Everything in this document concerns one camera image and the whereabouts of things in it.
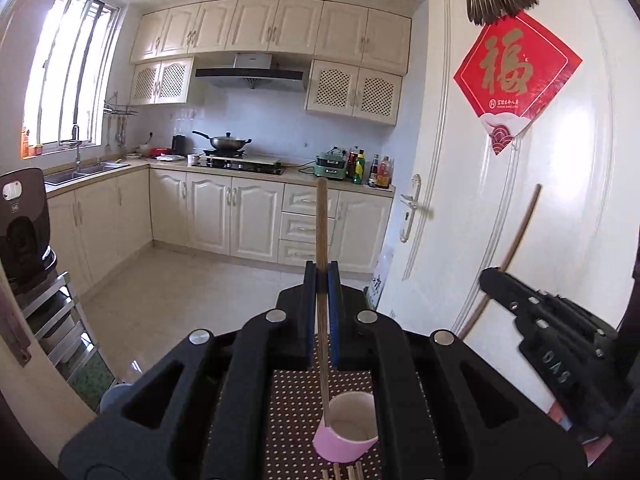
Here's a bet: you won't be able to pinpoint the black countertop appliance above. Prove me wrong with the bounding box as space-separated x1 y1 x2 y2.
0 167 58 296

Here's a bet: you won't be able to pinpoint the gas stove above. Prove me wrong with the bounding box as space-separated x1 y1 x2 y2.
191 154 284 176

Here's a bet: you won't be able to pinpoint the lattice door wall cabinet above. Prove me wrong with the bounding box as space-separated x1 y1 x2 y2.
129 56 195 107
305 59 403 127

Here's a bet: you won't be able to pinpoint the cream base cabinets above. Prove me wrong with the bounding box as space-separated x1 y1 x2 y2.
45 162 396 291

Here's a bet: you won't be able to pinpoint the door handle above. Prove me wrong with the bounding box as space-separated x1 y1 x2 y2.
398 174 435 244

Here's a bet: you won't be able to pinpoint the range hood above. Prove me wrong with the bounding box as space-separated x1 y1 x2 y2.
195 52 307 92

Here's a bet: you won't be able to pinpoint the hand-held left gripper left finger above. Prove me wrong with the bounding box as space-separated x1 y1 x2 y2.
59 261 318 480

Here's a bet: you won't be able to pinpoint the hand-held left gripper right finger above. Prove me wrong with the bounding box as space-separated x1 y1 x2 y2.
327 261 586 480

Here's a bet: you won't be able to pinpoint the steel sink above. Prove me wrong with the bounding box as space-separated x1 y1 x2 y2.
44 161 132 184

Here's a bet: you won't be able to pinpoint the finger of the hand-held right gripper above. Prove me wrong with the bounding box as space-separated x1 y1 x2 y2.
479 266 541 341

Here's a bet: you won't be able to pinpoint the barred window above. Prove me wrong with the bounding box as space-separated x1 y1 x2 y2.
22 0 123 153

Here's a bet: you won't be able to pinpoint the white door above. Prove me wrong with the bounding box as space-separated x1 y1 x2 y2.
375 0 640 441

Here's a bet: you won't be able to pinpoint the wok with lid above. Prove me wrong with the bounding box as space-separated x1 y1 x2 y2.
192 130 252 153

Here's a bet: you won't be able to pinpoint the metal shelf rack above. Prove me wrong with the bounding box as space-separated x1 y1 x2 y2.
20 270 96 367

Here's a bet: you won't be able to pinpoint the red diamond door poster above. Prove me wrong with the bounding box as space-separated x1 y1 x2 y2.
453 10 583 157

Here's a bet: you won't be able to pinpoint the pale blue bucket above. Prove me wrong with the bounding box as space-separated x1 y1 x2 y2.
100 382 134 414

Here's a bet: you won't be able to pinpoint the pink cup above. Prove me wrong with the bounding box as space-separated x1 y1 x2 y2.
312 391 379 464

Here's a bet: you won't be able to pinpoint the person's right hand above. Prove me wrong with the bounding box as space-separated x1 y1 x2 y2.
549 403 617 467

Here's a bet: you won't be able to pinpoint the wall utensil rack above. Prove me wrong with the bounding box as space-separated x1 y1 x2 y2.
103 91 139 151

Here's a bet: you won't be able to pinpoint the long wooden chopstick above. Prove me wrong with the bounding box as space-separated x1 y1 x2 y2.
315 179 332 413
457 184 543 340

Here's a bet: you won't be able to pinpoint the cream wall cabinet row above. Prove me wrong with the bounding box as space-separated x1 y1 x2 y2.
129 0 413 70

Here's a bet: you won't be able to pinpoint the green electric cooker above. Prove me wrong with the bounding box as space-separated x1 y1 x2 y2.
314 147 349 178

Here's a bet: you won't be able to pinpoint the bunch of wooden chopsticks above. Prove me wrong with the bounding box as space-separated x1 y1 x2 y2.
322 462 365 480

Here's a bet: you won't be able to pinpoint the white printed board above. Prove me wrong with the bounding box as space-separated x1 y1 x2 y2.
370 250 397 311

